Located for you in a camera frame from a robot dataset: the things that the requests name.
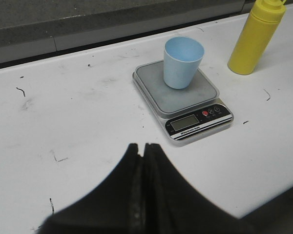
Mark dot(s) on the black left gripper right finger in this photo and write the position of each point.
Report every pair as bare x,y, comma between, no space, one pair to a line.
173,206

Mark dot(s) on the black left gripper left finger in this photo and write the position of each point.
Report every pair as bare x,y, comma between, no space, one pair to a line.
113,207

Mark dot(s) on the light blue plastic cup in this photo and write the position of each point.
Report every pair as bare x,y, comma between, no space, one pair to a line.
182,57

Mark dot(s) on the yellow squeeze bottle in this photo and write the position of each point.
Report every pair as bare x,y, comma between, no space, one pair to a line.
259,28

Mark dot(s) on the silver digital kitchen scale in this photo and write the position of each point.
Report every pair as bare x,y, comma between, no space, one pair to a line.
186,115

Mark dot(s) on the stainless steel counter shelf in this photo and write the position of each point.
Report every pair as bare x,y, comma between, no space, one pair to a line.
36,29

